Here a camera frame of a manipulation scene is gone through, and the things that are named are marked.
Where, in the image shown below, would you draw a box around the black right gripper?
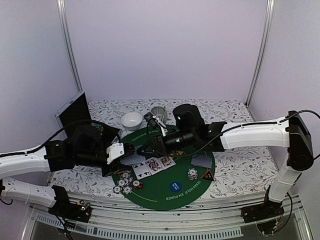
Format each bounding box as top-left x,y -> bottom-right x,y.
137,129 -> 197,158

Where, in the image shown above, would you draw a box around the face-up king card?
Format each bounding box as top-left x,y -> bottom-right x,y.
158,156 -> 176,169

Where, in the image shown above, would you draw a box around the face-up queen card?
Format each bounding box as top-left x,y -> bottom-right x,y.
145,157 -> 164,175

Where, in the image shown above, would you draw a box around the playing cards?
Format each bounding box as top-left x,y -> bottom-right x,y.
191,155 -> 213,169

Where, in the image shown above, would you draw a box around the face-up clubs card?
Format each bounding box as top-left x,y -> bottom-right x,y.
132,162 -> 152,180

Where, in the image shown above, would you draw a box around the blue poker chip stack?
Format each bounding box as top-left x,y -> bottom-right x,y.
187,168 -> 198,181

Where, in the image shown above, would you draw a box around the grey playing card deck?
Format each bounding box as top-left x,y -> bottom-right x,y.
120,153 -> 146,166

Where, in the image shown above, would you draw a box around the blue poker chips pile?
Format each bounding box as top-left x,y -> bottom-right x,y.
112,170 -> 134,195

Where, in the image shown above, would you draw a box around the blue small blind button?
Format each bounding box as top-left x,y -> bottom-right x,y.
169,181 -> 182,193

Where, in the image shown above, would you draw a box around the black triangular all-in marker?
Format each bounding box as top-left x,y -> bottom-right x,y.
201,169 -> 216,182

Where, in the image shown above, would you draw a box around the red black poker chip stack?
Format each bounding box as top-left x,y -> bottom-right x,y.
132,179 -> 144,190

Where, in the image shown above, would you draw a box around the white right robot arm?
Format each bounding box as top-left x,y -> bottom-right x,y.
150,104 -> 316,218

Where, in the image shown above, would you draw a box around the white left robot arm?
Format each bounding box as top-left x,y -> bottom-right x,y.
0,120 -> 133,217

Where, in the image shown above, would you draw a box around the floral white tablecloth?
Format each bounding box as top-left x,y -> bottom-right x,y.
49,99 -> 278,199

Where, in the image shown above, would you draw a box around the striped grey ceramic cup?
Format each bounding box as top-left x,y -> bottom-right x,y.
150,106 -> 168,124

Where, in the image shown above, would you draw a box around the round green poker mat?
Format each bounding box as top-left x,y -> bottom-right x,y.
110,124 -> 216,211

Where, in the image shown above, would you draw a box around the white ceramic bowl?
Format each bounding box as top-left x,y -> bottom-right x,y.
120,112 -> 143,132

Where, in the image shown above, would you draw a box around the aluminium poker chip case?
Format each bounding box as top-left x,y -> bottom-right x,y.
53,91 -> 121,141

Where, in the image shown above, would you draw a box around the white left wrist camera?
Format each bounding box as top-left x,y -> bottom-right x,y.
106,142 -> 135,165

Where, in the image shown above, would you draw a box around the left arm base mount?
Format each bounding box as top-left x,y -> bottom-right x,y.
48,200 -> 92,223

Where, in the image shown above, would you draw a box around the left aluminium frame post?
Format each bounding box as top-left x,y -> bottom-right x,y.
56,0 -> 83,92

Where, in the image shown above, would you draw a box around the aluminium frame post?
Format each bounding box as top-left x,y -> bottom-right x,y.
56,0 -> 83,92
245,0 -> 275,109

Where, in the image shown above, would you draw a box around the right aluminium frame post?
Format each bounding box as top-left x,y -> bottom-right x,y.
245,0 -> 275,109

